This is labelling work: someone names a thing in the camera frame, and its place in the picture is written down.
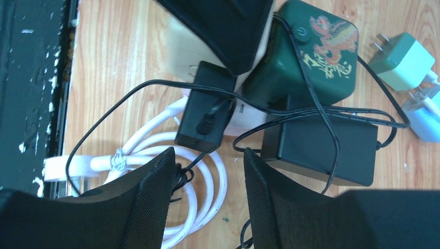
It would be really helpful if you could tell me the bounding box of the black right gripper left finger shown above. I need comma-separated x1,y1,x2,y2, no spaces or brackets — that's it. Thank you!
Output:
1,147,177,248

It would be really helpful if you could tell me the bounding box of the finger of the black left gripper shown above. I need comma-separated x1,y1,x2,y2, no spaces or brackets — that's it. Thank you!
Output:
159,0,273,76

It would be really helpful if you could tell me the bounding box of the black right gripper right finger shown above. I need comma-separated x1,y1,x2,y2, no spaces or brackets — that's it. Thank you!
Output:
244,148,439,248

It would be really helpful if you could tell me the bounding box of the beige wooden cube socket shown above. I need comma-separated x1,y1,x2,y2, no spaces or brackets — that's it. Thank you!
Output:
167,6,273,89

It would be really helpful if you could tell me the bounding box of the green patterned cube socket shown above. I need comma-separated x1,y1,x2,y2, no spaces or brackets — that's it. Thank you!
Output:
241,1,359,106

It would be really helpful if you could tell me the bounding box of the black power adapter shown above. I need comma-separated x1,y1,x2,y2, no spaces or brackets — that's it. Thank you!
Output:
260,115,378,186
174,61,236,153

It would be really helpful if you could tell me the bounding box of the green plug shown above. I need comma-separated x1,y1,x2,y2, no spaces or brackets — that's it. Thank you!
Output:
368,32,435,91

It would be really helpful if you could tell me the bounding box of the blue plug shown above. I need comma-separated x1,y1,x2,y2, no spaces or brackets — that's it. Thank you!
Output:
402,86,439,143

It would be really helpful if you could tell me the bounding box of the white coiled cable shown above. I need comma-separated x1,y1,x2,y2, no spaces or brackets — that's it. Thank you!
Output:
43,87,269,249

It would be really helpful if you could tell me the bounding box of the thin black cable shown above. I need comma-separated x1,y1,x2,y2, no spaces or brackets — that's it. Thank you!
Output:
65,15,411,249

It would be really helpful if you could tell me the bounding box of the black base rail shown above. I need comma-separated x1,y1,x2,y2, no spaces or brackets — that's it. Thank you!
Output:
1,1,79,199

